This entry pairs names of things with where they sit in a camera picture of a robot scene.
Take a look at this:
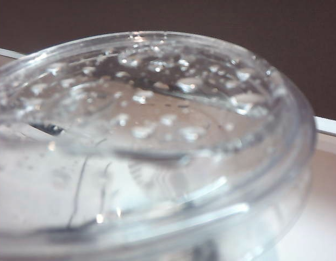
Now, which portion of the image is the wide brown desk divider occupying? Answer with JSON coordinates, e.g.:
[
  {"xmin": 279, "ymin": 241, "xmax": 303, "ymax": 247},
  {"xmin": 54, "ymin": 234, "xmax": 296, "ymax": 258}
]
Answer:
[{"xmin": 0, "ymin": 0, "xmax": 336, "ymax": 121}]

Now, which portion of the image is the clear lidded cup white label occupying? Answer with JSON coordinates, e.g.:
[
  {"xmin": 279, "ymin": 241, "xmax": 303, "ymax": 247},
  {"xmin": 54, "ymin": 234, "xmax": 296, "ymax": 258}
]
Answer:
[{"xmin": 0, "ymin": 30, "xmax": 319, "ymax": 261}]

